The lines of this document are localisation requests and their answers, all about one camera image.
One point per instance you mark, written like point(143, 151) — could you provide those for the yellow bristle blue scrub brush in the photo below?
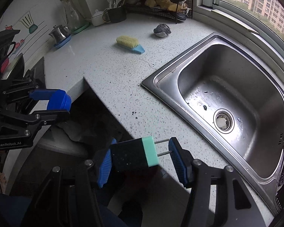
point(130, 43)

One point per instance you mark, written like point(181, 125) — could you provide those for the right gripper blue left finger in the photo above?
point(104, 164)

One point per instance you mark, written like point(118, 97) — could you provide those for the stainless steel sink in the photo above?
point(235, 101)

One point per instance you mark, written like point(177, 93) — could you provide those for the blue round lid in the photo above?
point(59, 100)

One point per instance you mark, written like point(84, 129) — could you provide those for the small steel teapot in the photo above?
point(59, 33)

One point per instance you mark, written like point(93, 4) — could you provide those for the green coaster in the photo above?
point(81, 28)

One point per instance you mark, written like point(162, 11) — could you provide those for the white small lidded pot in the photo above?
point(98, 18)

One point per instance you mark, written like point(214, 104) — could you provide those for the glass carafe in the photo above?
point(74, 18)

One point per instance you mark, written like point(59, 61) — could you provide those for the dark round lid under rack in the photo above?
point(180, 17)

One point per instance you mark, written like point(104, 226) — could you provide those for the black and green charger plug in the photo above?
point(135, 154)

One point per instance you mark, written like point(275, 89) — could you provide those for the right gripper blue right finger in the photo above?
point(182, 160)

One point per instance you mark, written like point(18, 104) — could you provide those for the dark green utensil cup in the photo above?
point(115, 15)

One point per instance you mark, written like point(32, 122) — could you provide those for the grey crumpled plastic bag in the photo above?
point(162, 30)

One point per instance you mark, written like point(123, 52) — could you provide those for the blue coaster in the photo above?
point(62, 43)

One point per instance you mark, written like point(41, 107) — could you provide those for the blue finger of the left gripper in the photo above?
point(52, 115)
point(41, 94)

